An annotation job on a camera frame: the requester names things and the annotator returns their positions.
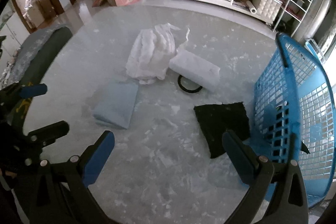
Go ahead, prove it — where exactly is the blue plastic laundry basket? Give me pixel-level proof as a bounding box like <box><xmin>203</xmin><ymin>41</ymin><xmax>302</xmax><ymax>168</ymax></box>
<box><xmin>249</xmin><ymin>33</ymin><xmax>335</xmax><ymax>208</ymax></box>

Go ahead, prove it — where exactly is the white ruffled cloth bundle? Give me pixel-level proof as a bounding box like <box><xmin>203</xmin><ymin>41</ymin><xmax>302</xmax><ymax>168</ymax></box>
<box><xmin>126</xmin><ymin>23</ymin><xmax>190</xmax><ymax>85</ymax></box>

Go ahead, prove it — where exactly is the white towel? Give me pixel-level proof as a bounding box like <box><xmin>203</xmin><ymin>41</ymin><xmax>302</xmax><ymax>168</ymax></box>
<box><xmin>169</xmin><ymin>50</ymin><xmax>221</xmax><ymax>92</ymax></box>

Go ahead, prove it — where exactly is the black tape ring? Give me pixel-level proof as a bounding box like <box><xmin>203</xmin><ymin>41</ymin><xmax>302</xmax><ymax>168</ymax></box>
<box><xmin>177</xmin><ymin>74</ymin><xmax>203</xmax><ymax>94</ymax></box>

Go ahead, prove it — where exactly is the dark green square cloth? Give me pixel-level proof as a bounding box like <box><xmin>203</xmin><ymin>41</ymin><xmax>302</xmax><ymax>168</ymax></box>
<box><xmin>194</xmin><ymin>102</ymin><xmax>251</xmax><ymax>159</ymax></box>

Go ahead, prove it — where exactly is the light blue towel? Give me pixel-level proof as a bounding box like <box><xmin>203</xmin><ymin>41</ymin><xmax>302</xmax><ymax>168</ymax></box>
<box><xmin>93</xmin><ymin>81</ymin><xmax>138</xmax><ymax>129</ymax></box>

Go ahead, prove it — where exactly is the light blue storage bin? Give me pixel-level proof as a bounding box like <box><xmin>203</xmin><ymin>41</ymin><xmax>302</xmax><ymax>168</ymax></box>
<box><xmin>305</xmin><ymin>38</ymin><xmax>326</xmax><ymax>64</ymax></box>

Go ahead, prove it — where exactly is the white paper roll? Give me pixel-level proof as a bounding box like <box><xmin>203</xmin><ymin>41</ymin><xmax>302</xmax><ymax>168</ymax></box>
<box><xmin>246</xmin><ymin>1</ymin><xmax>257</xmax><ymax>14</ymax></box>

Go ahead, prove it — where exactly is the white standing air conditioner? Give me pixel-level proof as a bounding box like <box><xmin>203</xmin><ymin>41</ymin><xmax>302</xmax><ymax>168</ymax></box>
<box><xmin>293</xmin><ymin>0</ymin><xmax>331</xmax><ymax>43</ymax></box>

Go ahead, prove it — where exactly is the white metal shelf rack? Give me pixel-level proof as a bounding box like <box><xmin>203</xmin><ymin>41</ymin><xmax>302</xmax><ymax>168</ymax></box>
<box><xmin>273</xmin><ymin>0</ymin><xmax>313</xmax><ymax>37</ymax></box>

